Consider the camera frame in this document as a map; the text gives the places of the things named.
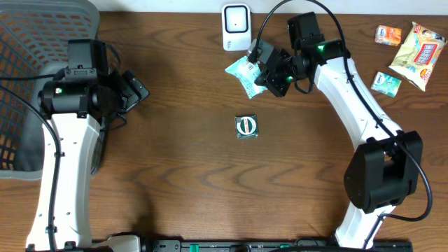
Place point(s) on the yellow antibacterial wipes bag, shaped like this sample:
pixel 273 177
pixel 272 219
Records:
pixel 417 56

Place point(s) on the light teal wipes pack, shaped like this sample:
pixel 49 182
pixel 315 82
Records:
pixel 246 73

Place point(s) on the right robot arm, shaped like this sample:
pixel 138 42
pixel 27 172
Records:
pixel 384 169

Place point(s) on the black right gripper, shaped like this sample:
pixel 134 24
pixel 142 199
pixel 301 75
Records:
pixel 276 86

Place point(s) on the dark green Zam-Buk box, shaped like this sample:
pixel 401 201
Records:
pixel 246 126

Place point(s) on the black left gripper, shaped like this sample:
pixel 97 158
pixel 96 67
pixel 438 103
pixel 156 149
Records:
pixel 132 91

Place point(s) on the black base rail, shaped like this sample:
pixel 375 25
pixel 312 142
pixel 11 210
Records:
pixel 227 246

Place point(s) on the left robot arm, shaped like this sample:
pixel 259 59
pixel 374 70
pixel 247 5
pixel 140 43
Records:
pixel 77 106

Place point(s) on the white barcode scanner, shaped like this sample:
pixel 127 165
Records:
pixel 236 27

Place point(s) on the green white tissue pack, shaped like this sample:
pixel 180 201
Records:
pixel 386 84

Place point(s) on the orange tissue pack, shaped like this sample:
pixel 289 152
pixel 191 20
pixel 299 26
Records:
pixel 390 36

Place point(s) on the dark grey plastic basket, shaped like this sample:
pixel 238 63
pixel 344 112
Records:
pixel 34 41

